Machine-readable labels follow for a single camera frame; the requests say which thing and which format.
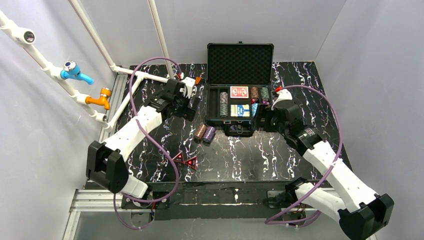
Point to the black poker case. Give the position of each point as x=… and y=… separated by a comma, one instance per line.
x=238, y=81

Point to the purple chip stack on table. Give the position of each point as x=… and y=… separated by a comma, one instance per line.
x=209, y=134

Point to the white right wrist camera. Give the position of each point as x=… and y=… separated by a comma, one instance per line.
x=282, y=95

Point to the red triangle dealer button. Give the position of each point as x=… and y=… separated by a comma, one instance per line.
x=179, y=158

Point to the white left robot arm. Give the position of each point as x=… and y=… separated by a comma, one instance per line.
x=106, y=160

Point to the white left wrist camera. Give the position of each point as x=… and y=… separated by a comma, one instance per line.
x=188, y=86

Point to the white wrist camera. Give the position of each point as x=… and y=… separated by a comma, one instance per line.
x=282, y=95
x=188, y=86

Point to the brown chip stack in case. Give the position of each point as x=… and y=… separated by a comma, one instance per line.
x=254, y=93

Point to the red card deck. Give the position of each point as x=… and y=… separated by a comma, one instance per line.
x=239, y=92

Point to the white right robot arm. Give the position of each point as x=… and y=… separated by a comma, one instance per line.
x=359, y=210

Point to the orange black small clip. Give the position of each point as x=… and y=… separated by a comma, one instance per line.
x=198, y=80

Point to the red black chip in case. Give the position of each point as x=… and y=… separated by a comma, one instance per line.
x=254, y=100

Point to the green chip stack in case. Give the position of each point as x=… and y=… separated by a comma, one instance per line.
x=264, y=94

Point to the brown chip stack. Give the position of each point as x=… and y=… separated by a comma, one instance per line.
x=254, y=93
x=200, y=132

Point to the grey pink chip stack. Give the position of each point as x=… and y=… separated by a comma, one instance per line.
x=223, y=98

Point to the dark green chip stack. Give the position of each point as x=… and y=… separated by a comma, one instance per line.
x=223, y=110

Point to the blue tap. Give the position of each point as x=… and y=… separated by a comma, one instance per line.
x=71, y=70

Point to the aluminium rail frame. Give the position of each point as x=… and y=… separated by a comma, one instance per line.
x=96, y=200

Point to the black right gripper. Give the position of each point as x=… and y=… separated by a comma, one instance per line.
x=269, y=120

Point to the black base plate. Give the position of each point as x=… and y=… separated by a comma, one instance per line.
x=219, y=200

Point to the blue card deck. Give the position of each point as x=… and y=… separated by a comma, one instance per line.
x=240, y=110

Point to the white pvc pipe frame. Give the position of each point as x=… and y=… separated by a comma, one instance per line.
x=25, y=38

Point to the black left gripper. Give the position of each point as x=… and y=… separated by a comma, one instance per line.
x=191, y=108

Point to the light blue chip stack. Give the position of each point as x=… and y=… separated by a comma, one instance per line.
x=254, y=109

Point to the orange tap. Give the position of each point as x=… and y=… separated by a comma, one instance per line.
x=103, y=100

